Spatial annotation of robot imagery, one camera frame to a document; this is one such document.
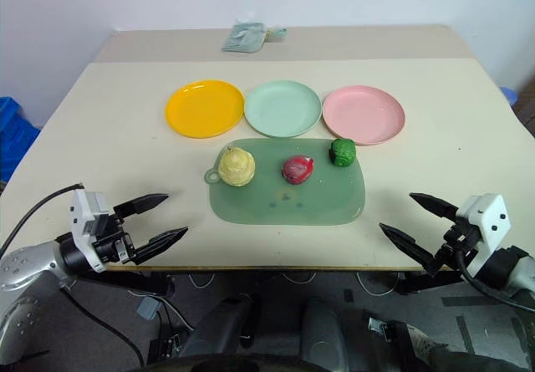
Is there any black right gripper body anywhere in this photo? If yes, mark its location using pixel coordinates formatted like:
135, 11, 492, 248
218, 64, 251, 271
434, 215, 480, 271

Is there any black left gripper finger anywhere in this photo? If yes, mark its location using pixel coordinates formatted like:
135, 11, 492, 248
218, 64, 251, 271
132, 226, 190, 264
112, 192, 170, 225

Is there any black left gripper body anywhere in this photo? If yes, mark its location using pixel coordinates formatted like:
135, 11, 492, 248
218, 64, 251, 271
89, 210, 138, 267

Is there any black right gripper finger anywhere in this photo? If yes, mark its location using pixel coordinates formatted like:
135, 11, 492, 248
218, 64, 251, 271
409, 192, 460, 225
379, 222, 445, 275

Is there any green toy vegetable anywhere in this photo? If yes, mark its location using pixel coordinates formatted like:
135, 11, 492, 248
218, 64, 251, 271
329, 138, 358, 167

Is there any pink plate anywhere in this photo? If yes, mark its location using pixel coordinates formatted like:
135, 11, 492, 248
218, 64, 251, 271
322, 85, 406, 146

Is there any yellow plate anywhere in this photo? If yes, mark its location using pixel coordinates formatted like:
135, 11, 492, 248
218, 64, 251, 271
165, 79, 246, 140

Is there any green plate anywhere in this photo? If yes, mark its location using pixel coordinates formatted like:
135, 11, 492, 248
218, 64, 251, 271
243, 79, 323, 138

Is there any grey power adapter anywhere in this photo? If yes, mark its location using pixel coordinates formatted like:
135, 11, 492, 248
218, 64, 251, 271
137, 297, 161, 320

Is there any yellow pear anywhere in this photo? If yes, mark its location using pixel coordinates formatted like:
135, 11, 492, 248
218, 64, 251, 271
217, 145, 257, 187

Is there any dark rounded robot leg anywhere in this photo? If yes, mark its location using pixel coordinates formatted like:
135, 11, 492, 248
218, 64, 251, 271
180, 293, 257, 360

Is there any green cutting mat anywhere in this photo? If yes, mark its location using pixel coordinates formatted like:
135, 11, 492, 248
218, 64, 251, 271
203, 137, 368, 225

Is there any red apple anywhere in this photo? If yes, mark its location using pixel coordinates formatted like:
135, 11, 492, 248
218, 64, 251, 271
281, 155, 315, 186

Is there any blue plastic crate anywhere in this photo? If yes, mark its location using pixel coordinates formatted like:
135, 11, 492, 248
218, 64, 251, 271
0, 95, 42, 183

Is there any pale green folded cloth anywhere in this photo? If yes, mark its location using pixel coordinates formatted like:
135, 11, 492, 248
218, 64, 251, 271
220, 21, 288, 54

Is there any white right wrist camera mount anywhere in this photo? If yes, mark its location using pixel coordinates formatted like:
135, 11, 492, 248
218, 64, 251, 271
455, 193, 512, 275

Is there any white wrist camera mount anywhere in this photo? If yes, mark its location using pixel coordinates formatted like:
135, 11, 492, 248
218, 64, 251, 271
69, 188, 110, 273
455, 193, 512, 275

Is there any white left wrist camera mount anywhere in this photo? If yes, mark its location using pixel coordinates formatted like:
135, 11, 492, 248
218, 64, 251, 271
69, 188, 110, 273

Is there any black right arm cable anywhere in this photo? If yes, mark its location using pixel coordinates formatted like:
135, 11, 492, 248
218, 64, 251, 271
455, 247, 535, 308

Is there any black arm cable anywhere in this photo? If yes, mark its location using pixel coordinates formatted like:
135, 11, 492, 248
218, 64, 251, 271
455, 247, 535, 308
0, 182, 84, 256

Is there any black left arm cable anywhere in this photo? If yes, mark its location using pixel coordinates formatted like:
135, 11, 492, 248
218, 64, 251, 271
0, 182, 84, 256

